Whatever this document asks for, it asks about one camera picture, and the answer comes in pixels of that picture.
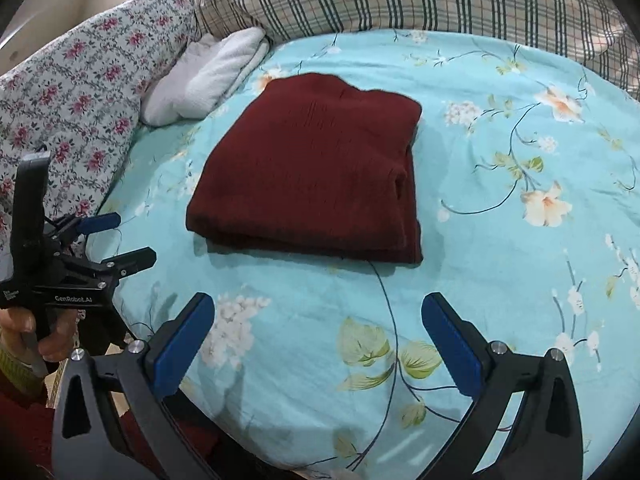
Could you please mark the red floral pillow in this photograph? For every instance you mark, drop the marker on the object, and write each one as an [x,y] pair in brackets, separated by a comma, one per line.
[75,85]

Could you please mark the person's left forearm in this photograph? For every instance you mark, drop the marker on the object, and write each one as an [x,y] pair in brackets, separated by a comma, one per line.
[20,370]

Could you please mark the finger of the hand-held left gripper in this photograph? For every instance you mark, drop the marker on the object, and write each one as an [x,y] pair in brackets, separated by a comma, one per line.
[100,222]
[132,260]

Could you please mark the blue floral bed sheet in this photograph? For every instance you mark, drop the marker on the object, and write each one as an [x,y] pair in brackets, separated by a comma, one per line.
[500,260]

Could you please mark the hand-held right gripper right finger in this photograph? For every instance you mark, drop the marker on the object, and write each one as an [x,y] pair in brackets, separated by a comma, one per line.
[452,345]

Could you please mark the person's left hand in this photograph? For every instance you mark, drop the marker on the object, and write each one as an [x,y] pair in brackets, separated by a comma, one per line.
[50,340]

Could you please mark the maroon knit sweater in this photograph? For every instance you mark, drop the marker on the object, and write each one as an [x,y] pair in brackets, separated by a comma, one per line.
[310,170]

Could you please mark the person's dark red garment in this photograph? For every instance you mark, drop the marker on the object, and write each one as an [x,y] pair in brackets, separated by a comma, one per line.
[30,440]

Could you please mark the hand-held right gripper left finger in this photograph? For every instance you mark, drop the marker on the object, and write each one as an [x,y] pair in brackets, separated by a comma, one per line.
[182,345]

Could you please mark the white folded knit blanket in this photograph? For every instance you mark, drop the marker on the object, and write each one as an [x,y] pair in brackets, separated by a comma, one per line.
[200,80]

